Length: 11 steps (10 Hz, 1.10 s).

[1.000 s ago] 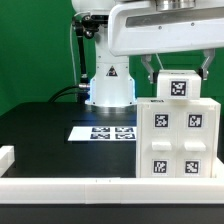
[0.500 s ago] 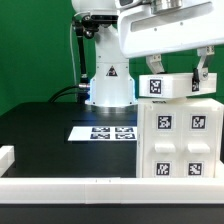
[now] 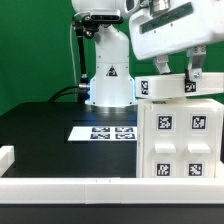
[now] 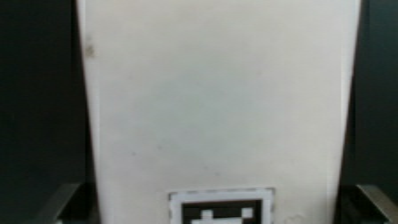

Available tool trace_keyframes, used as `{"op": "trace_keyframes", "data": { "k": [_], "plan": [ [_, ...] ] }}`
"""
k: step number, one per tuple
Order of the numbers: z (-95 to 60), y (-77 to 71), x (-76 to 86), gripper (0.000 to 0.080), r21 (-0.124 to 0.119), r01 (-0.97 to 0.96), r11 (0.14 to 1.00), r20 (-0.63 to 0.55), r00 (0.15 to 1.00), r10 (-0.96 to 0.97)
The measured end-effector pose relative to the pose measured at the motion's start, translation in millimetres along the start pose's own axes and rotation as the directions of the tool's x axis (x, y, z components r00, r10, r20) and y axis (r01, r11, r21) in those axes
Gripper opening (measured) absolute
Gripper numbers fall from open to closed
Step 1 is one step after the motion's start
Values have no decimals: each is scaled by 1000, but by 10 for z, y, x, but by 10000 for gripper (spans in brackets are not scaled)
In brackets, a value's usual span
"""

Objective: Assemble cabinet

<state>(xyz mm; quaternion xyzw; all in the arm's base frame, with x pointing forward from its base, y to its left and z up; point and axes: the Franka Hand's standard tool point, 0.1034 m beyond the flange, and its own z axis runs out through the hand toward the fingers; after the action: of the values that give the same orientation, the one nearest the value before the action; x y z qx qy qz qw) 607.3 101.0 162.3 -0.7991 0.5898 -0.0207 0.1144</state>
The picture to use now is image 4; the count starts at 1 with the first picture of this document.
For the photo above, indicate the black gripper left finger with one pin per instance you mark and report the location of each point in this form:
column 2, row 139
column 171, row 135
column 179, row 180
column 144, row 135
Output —
column 71, row 206

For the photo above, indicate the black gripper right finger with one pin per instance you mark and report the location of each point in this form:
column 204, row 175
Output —
column 364, row 206

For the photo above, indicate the white cabinet top block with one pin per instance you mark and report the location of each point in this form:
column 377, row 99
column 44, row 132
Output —
column 217, row 80

